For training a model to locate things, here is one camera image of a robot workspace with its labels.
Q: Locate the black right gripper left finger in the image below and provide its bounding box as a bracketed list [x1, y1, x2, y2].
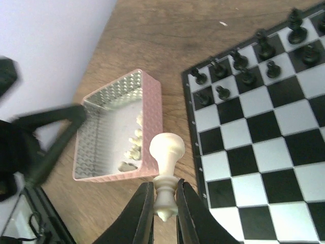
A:
[94, 182, 154, 244]

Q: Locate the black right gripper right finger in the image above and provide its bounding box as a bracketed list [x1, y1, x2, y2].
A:
[176, 179, 239, 244]

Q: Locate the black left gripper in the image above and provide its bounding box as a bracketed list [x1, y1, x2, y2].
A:
[1, 57, 86, 202]

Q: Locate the pink tin with pieces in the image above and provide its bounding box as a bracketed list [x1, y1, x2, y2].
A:
[73, 69, 163, 182]

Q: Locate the black grey chess board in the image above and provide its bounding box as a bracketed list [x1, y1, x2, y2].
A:
[180, 1, 325, 244]

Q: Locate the black chess pieces row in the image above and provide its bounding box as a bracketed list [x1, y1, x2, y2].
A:
[186, 6, 324, 117]

